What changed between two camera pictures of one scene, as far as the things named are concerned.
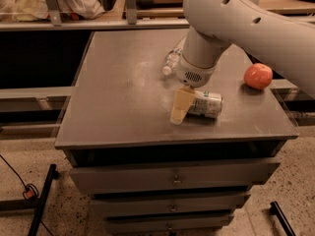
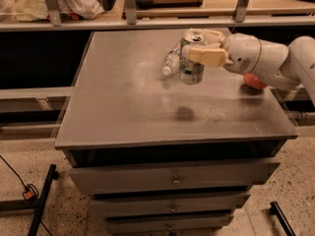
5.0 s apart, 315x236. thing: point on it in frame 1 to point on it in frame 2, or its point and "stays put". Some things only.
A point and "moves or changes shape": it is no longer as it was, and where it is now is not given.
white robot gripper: [193, 75] to [243, 53]
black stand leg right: [283, 219] stays put
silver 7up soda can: [207, 104] moves or changes shape
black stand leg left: [53, 174] stays put
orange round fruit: [258, 76] stays put
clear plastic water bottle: [173, 57] stays put
